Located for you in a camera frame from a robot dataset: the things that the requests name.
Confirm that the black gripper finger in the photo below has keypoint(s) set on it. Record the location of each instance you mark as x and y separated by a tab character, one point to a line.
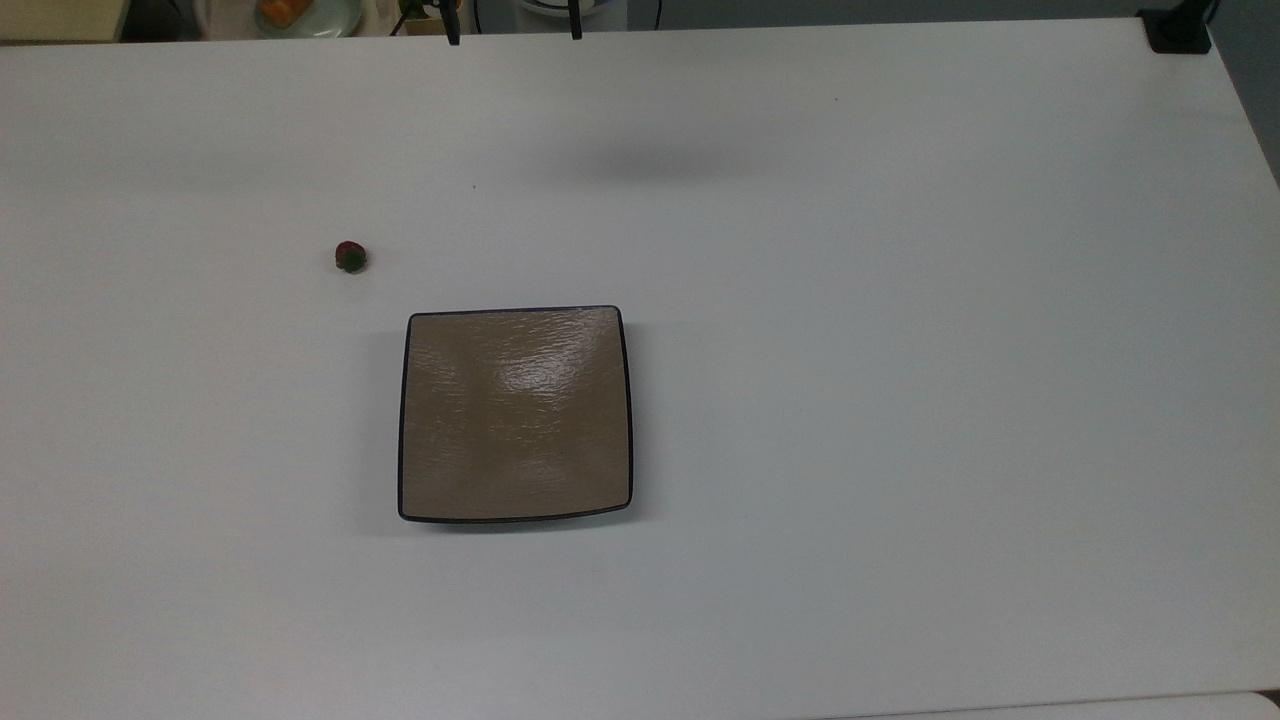
575	22
453	26

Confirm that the small red strawberry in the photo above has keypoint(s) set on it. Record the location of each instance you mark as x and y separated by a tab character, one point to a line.
350	257

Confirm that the white plate with orange food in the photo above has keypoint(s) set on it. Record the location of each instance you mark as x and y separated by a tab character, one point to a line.
300	15

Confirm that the square brown ceramic plate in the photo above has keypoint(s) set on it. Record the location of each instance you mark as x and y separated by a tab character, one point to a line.
515	415

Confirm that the beige cardboard box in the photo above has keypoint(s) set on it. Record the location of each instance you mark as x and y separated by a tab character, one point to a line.
60	20

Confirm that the black table clamp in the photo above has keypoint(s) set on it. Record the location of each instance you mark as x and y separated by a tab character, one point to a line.
1178	30

